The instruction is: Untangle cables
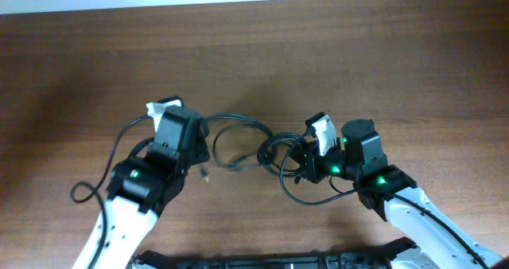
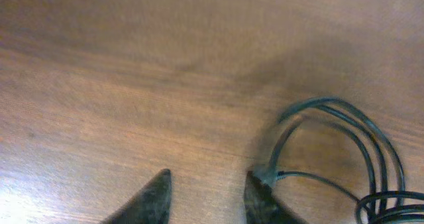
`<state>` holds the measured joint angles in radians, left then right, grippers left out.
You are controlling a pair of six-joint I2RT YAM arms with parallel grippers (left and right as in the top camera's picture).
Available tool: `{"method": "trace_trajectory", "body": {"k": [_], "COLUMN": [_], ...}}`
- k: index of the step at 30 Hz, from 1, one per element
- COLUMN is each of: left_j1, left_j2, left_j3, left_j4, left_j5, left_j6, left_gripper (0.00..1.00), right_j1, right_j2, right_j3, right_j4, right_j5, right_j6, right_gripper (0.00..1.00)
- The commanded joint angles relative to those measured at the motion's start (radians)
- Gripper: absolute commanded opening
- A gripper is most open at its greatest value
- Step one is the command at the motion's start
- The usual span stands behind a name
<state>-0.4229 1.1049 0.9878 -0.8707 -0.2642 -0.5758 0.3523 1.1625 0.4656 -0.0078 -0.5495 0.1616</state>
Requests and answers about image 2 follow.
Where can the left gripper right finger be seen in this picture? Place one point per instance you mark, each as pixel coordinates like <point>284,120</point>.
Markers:
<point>262,207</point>

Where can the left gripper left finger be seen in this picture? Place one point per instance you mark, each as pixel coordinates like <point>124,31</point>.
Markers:
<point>150,205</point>

